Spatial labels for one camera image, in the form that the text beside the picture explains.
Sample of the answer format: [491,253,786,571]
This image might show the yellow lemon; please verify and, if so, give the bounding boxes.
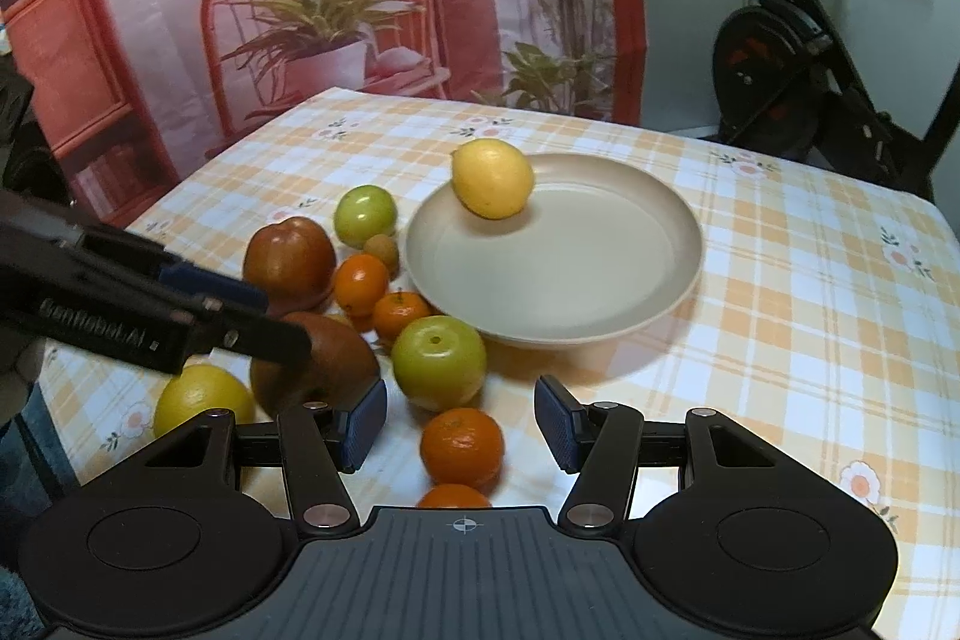
[154,364,257,438]
[450,139,536,220]

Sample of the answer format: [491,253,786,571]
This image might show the orange checkered floral tablecloth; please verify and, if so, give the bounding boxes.
[36,85,960,618]

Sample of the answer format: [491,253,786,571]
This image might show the small tan round fruit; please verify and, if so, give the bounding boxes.
[364,233,398,277]

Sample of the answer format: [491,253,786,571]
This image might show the person's blue trousers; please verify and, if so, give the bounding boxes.
[0,377,83,581]

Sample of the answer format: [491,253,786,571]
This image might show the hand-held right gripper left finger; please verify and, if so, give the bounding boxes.
[141,377,389,532]

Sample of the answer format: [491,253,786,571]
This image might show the beige round plate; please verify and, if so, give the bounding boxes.
[405,152,706,350]

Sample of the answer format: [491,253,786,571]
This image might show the dark red apple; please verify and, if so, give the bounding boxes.
[242,217,337,311]

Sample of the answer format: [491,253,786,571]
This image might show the small green apple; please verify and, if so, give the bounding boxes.
[334,185,398,249]

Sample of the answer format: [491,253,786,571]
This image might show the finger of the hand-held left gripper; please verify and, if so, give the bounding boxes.
[166,293,313,363]
[75,226,269,313]

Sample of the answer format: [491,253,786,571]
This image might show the black exercise bike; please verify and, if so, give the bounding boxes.
[709,0,960,199]

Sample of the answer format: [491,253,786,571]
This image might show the red striped apple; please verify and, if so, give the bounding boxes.
[250,310,381,420]

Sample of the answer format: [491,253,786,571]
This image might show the orange tangerine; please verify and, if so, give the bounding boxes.
[334,254,391,317]
[416,484,494,510]
[420,407,505,489]
[373,291,432,343]

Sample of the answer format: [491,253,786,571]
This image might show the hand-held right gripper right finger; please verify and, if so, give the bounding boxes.
[534,375,805,531]

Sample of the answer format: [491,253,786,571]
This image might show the large green apple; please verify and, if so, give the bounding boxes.
[391,315,488,414]

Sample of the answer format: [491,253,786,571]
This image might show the dark bulky object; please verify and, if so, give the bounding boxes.
[0,29,76,206]

